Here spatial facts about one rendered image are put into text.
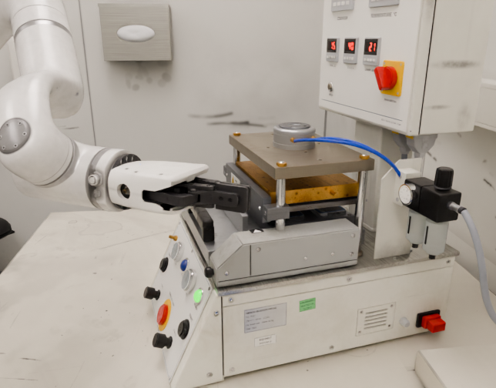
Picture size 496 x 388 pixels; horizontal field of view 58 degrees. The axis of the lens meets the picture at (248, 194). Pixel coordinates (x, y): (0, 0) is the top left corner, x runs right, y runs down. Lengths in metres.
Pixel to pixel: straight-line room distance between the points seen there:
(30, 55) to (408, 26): 0.58
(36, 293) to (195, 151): 1.42
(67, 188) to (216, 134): 1.79
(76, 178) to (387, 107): 0.51
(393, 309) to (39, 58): 0.73
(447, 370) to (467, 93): 0.45
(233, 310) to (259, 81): 1.73
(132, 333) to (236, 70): 1.63
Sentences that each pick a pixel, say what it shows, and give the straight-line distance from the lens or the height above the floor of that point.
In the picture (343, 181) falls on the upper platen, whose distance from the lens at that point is 0.82.
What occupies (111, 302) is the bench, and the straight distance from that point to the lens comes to 1.06.
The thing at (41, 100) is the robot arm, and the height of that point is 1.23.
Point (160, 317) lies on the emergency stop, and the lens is 0.91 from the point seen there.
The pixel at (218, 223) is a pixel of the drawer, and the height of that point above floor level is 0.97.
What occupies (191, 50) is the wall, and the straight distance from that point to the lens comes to 2.31.
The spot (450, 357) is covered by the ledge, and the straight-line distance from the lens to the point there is 0.87.
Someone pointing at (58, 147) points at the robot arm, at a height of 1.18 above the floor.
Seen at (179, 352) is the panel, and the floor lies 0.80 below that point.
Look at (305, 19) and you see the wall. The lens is 2.38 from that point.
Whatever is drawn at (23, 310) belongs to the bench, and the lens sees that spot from 1.10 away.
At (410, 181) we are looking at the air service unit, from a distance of 0.76.
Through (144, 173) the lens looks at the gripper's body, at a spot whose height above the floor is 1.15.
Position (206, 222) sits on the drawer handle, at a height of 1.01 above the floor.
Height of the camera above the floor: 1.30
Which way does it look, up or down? 19 degrees down
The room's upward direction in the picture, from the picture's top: straight up
